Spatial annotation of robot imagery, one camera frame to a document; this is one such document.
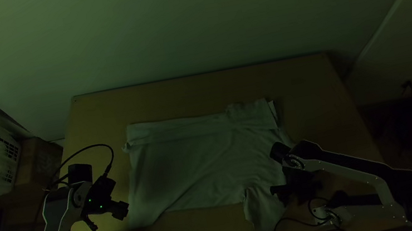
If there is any grey t-shirt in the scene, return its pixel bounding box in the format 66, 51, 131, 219
109, 94, 310, 231

